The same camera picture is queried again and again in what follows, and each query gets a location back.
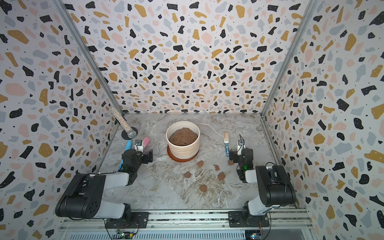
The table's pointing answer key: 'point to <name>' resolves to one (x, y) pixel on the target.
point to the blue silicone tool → (128, 146)
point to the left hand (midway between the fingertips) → (145, 148)
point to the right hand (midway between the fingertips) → (241, 148)
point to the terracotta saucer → (172, 157)
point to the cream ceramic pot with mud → (183, 139)
